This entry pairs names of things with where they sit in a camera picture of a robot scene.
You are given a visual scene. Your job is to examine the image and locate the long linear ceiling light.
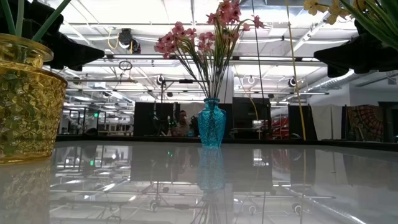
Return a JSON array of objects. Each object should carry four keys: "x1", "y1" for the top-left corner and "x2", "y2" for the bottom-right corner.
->
[{"x1": 104, "y1": 53, "x2": 321, "y2": 63}]

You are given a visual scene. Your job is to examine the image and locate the silver ventilation duct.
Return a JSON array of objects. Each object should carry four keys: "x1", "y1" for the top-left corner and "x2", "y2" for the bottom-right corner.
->
[{"x1": 306, "y1": 70, "x2": 385, "y2": 93}]

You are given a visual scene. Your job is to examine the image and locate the red patterned tapestry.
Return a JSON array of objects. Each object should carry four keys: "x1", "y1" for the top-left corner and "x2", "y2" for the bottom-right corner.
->
[{"x1": 347, "y1": 105, "x2": 386, "y2": 142}]

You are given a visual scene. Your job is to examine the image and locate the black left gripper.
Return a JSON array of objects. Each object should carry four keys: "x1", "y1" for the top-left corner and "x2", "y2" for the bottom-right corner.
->
[{"x1": 0, "y1": 0, "x2": 106, "y2": 72}]

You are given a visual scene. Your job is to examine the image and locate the amber textured glass vase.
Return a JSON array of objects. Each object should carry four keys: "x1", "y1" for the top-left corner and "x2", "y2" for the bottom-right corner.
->
[{"x1": 0, "y1": 33, "x2": 68, "y2": 164}]

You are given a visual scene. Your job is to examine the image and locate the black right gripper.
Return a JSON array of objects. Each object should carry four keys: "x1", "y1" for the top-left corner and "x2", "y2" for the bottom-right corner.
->
[{"x1": 313, "y1": 35, "x2": 398, "y2": 78}]

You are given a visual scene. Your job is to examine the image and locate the blue glass vase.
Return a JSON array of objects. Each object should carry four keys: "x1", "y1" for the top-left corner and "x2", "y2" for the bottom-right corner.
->
[{"x1": 198, "y1": 97, "x2": 227, "y2": 147}]

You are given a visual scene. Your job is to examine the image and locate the white curtain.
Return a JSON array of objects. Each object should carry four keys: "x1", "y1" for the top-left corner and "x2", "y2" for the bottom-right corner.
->
[{"x1": 310, "y1": 104, "x2": 343, "y2": 136}]

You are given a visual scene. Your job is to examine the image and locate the white square column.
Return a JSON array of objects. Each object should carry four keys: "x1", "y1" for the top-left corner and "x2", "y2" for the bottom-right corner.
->
[{"x1": 210, "y1": 64, "x2": 234, "y2": 103}]

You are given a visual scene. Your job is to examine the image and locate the black hanging cable ring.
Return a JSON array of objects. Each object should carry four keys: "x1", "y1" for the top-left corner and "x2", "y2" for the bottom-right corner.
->
[{"x1": 118, "y1": 60, "x2": 134, "y2": 72}]

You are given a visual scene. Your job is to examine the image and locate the person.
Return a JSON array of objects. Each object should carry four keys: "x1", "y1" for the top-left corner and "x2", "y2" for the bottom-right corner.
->
[{"x1": 172, "y1": 110, "x2": 193, "y2": 138}]

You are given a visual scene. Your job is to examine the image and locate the black hanging cable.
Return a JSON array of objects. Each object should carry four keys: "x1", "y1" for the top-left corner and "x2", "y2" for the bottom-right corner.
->
[{"x1": 250, "y1": 0, "x2": 264, "y2": 99}]

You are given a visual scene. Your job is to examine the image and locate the black ceiling cable reel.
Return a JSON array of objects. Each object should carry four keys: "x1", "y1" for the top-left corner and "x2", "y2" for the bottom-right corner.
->
[{"x1": 117, "y1": 27, "x2": 142, "y2": 54}]

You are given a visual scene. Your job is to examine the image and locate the black partition panel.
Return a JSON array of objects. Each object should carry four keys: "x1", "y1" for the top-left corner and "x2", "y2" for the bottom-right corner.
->
[
  {"x1": 133, "y1": 101, "x2": 181, "y2": 138},
  {"x1": 231, "y1": 97, "x2": 272, "y2": 140},
  {"x1": 287, "y1": 104, "x2": 318, "y2": 141}
]

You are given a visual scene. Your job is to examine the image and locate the yellow hanging cable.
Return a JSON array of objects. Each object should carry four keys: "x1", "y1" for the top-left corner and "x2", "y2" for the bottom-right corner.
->
[{"x1": 284, "y1": 0, "x2": 307, "y2": 141}]

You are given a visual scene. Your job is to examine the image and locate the black overhead stand frame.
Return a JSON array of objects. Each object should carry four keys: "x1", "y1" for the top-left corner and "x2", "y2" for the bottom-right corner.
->
[{"x1": 160, "y1": 78, "x2": 211, "y2": 103}]

